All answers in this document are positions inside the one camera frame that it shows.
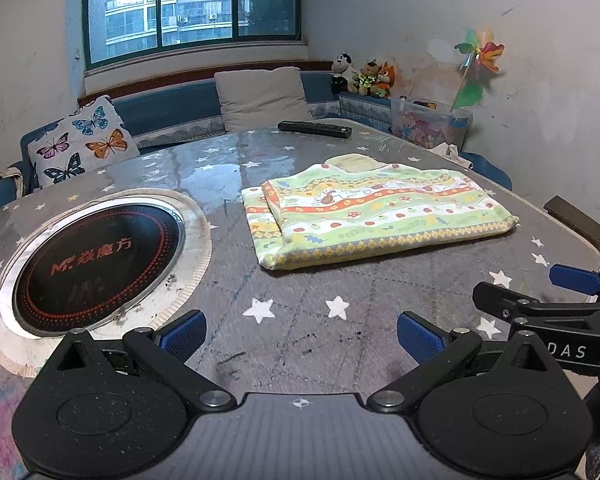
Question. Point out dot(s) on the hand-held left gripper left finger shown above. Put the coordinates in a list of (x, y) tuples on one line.
[(185, 336)]

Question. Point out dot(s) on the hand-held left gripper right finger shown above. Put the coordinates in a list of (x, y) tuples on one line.
[(420, 338)]

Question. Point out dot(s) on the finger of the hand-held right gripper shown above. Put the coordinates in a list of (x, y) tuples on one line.
[(575, 277), (500, 300)]

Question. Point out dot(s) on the green orange printed garment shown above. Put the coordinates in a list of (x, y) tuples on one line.
[(380, 210)]

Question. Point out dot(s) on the round built-in induction cooker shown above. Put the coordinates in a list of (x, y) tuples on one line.
[(95, 265)]

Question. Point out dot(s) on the white crumpled cloth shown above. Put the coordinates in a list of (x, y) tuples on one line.
[(452, 152)]

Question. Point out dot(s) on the clear plastic toy box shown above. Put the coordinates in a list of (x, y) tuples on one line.
[(420, 125)]

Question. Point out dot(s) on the butterfly print pillow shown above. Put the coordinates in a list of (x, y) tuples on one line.
[(85, 145)]

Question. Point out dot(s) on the blue bench sofa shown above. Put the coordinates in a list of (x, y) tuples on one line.
[(170, 107)]

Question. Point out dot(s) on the black remote control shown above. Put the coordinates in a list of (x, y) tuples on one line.
[(315, 128)]

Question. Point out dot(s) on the colourful pinwheel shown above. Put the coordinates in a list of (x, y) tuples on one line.
[(487, 52)]

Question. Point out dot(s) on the beige pillow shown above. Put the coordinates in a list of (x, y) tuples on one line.
[(260, 100)]

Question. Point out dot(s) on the orange fox plush toy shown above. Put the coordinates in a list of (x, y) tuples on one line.
[(386, 80)]

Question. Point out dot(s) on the brown bear plush toy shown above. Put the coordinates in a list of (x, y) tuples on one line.
[(366, 80)]

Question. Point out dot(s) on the panda plush toy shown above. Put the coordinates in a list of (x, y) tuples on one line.
[(341, 72)]

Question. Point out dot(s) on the green framed window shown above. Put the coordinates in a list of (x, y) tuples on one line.
[(195, 5)]

